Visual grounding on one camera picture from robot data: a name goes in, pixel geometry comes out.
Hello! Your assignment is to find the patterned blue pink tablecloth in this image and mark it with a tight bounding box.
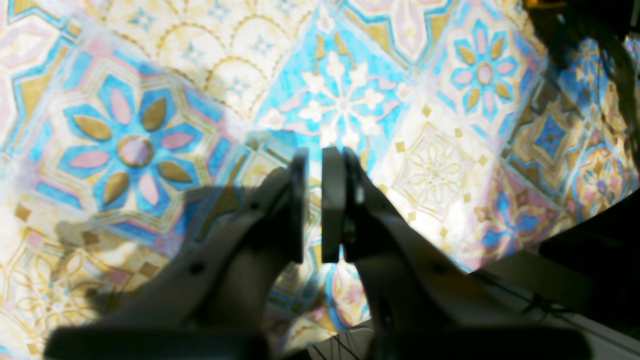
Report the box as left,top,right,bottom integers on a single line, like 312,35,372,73
1,0,639,360

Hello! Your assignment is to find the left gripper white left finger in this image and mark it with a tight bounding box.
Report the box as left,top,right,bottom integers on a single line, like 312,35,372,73
44,148,309,360

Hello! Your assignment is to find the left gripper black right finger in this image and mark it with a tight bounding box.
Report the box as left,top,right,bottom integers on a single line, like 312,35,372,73
321,146,592,360

